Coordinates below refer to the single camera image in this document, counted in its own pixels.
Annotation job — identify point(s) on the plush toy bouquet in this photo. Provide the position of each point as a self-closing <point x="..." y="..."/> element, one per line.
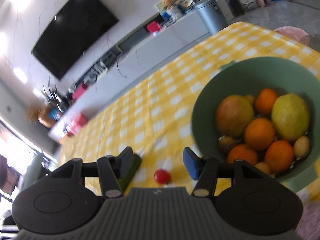
<point x="170" y="5"/>

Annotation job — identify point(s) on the white marble cabinet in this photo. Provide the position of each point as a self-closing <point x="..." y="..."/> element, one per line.
<point x="150" y="47"/>

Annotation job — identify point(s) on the yellow-green pear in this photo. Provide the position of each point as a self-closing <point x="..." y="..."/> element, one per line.
<point x="290" y="120"/>

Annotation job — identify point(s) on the magenta box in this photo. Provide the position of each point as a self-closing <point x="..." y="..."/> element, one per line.
<point x="79" y="91"/>

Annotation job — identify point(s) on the orange gourd vase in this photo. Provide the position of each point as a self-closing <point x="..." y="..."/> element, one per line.
<point x="45" y="120"/>

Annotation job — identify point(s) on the blue snack bag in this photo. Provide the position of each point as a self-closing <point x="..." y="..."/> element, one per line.
<point x="53" y="115"/>

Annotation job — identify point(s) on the grey trash bin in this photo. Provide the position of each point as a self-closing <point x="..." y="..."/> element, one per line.
<point x="211" y="15"/>

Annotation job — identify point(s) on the dried flower bunch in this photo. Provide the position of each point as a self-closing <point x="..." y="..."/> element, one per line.
<point x="31" y="112"/>

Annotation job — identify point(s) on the reddish green pear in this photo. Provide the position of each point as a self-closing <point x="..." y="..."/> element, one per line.
<point x="233" y="115"/>

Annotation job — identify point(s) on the purple fluffy cloth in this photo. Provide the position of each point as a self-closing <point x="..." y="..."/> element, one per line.
<point x="310" y="217"/>

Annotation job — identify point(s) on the green colander bowl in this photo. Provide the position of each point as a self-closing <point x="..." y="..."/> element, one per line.
<point x="207" y="97"/>

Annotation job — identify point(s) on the white router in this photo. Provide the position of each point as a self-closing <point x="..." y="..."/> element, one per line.
<point x="98" y="67"/>

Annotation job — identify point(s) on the green plant in vase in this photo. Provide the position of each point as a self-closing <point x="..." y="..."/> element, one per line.
<point x="53" y="96"/>

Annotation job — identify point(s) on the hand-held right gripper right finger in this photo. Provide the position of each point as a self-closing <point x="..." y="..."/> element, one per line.
<point x="191" y="163"/>

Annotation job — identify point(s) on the orange tangerine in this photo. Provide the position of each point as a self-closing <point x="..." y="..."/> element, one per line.
<point x="267" y="101"/>
<point x="278" y="156"/>
<point x="242" y="153"/>
<point x="260" y="133"/>

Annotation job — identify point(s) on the green cucumber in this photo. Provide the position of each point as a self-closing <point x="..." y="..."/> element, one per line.
<point x="134" y="168"/>

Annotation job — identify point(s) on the black wall television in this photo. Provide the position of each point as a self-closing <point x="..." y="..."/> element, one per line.
<point x="75" y="30"/>

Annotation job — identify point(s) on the red box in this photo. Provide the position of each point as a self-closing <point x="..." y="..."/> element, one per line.
<point x="153" y="27"/>

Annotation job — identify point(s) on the pink round stool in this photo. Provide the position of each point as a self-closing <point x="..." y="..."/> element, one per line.
<point x="291" y="32"/>

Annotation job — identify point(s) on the light pink box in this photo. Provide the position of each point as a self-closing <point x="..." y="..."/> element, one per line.
<point x="77" y="123"/>

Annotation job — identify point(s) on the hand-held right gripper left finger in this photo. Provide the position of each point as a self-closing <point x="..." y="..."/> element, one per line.
<point x="126" y="161"/>

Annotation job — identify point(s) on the yellow checked tablecloth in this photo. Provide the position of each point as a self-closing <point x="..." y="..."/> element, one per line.
<point x="162" y="105"/>

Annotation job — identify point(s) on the red cherry tomato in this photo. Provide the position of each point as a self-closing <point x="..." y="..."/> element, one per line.
<point x="162" y="176"/>

